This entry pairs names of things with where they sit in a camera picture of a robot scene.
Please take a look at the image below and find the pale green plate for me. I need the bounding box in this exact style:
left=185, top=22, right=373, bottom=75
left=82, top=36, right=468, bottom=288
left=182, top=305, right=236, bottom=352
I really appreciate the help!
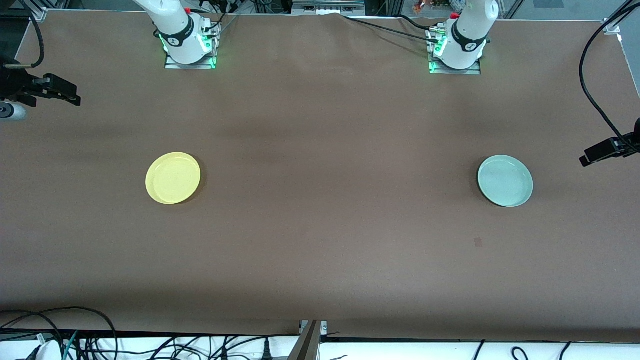
left=477, top=154, right=534, bottom=208

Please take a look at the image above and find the yellow plate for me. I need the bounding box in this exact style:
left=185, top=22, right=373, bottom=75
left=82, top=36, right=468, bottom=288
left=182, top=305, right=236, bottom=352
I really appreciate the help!
left=145, top=152, right=202, bottom=205

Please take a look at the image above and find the grey metal rack device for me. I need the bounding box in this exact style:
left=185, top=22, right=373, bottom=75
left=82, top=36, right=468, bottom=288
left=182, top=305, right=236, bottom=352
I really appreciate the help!
left=291, top=0, right=366, bottom=16

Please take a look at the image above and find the aluminium profile beam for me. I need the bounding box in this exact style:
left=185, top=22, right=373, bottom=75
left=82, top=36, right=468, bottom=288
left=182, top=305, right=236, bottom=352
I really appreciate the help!
left=287, top=320, right=323, bottom=360

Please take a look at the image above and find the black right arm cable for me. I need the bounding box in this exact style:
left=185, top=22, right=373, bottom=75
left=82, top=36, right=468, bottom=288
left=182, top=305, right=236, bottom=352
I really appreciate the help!
left=19, top=0, right=46, bottom=69

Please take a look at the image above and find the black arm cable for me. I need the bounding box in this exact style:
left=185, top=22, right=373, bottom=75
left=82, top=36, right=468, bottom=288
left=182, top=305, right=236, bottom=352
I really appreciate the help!
left=19, top=0, right=46, bottom=69
left=579, top=0, right=640, bottom=146

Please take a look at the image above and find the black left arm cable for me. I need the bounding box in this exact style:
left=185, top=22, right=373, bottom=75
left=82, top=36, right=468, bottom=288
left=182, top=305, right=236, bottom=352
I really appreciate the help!
left=579, top=0, right=640, bottom=146

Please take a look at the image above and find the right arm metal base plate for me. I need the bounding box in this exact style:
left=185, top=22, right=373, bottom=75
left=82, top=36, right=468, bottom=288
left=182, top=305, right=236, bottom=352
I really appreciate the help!
left=165, top=22, right=217, bottom=70

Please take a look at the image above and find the large black cable arc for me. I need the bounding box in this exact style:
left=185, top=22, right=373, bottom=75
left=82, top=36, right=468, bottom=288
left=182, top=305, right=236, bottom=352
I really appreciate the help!
left=0, top=306, right=119, bottom=360

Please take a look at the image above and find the short black table cable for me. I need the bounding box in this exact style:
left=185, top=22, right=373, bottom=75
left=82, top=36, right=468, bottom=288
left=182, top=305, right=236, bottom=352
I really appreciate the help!
left=397, top=14, right=435, bottom=31

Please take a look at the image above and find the long black table cable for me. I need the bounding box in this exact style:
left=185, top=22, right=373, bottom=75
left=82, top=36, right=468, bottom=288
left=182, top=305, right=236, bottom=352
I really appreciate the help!
left=342, top=15, right=441, bottom=43

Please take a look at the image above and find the green cable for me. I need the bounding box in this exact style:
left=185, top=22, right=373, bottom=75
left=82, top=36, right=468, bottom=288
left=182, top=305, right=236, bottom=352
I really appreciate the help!
left=62, top=330, right=80, bottom=360

